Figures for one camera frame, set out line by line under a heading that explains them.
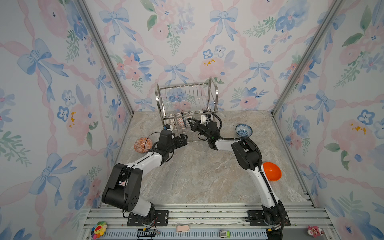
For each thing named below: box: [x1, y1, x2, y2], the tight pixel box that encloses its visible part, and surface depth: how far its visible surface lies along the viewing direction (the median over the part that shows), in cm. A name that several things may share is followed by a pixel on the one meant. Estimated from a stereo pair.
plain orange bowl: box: [263, 162, 282, 182], surface depth 88 cm
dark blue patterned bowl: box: [177, 117, 185, 128], surface depth 100 cm
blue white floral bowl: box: [235, 123, 253, 138], surface depth 109 cm
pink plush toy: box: [307, 225, 325, 238], surface depth 69 cm
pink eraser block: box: [176, 225, 190, 233], surface depth 72 cm
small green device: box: [219, 229, 231, 239], surface depth 69 cm
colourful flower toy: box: [91, 221, 108, 240], surface depth 72 cm
